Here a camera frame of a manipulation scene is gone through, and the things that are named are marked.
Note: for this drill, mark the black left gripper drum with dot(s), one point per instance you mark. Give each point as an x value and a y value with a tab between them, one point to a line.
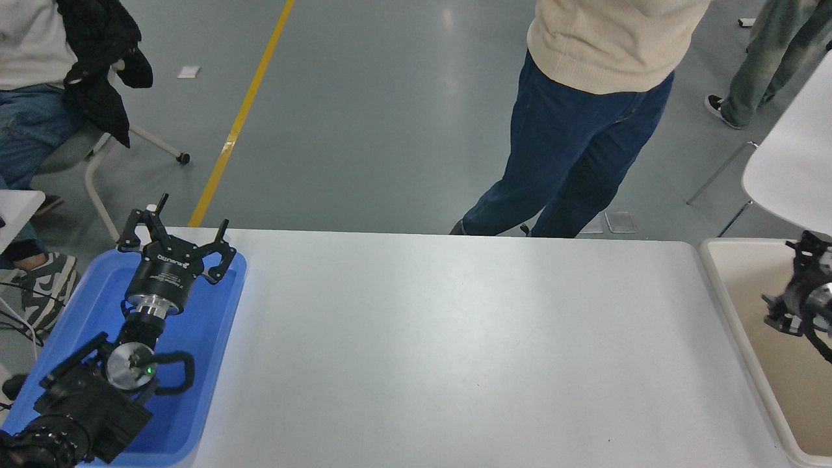
164	274

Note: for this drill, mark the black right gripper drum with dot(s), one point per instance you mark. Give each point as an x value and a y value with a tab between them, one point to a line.
799	296

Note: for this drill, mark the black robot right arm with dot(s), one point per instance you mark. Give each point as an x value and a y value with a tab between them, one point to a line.
822	302

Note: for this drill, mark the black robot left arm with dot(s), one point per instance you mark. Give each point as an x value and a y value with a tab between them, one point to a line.
84	403

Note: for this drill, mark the large pale bin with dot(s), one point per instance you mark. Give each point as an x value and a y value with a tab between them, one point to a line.
754	305

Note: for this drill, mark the white round side table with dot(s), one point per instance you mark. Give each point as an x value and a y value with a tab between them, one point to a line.
793	162

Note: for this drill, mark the blue plastic tray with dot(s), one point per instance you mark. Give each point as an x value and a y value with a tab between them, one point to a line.
195	364

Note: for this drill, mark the white chair with casters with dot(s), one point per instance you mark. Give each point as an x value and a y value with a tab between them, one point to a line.
91	149

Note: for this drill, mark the white desk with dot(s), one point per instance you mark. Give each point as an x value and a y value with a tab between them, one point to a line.
16	211

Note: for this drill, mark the person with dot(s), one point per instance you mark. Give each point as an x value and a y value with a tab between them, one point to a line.
585	130
767	58
26	117

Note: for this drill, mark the black jacket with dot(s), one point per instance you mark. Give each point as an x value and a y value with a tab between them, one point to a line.
97	52

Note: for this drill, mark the clear floor plate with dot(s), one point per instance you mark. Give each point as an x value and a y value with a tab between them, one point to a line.
622	222
594	227

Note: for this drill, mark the black round floor object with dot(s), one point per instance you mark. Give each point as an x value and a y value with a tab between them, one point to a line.
14	385

